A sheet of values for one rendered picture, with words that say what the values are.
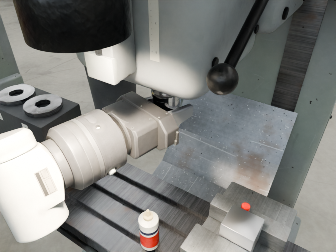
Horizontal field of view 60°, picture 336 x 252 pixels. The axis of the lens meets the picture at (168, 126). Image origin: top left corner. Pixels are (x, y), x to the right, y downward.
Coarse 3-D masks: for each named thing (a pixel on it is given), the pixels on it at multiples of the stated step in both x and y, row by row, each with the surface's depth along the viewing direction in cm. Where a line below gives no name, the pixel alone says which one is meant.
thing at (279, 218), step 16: (224, 192) 65; (240, 192) 65; (256, 192) 65; (224, 208) 56; (256, 208) 61; (272, 208) 61; (288, 208) 61; (208, 224) 58; (272, 224) 54; (288, 224) 58; (272, 240) 52
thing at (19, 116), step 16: (0, 96) 73; (16, 96) 73; (32, 96) 74; (48, 96) 73; (0, 112) 71; (16, 112) 69; (32, 112) 67; (48, 112) 67; (64, 112) 70; (80, 112) 74; (0, 128) 76; (16, 128) 71; (32, 128) 67; (48, 128) 66
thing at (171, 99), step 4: (152, 92) 44; (156, 92) 44; (160, 92) 44; (152, 96) 44; (156, 96) 43; (160, 96) 43; (164, 96) 43; (168, 96) 43; (172, 96) 43; (156, 100) 44; (160, 100) 43; (164, 100) 43; (168, 100) 43; (172, 100) 43; (176, 100) 44
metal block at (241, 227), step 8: (232, 208) 53; (240, 208) 53; (232, 216) 51; (240, 216) 51; (248, 216) 51; (256, 216) 51; (224, 224) 50; (232, 224) 50; (240, 224) 50; (248, 224) 50; (256, 224) 50; (224, 232) 51; (232, 232) 49; (240, 232) 49; (248, 232) 49; (256, 232) 49; (232, 240) 50; (240, 240) 49; (248, 240) 48; (256, 240) 51; (248, 248) 49
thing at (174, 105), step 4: (152, 100) 45; (180, 100) 45; (156, 104) 44; (160, 104) 44; (164, 104) 44; (168, 104) 44; (172, 104) 44; (176, 104) 44; (180, 104) 46; (164, 108) 44; (168, 108) 44; (172, 108) 44
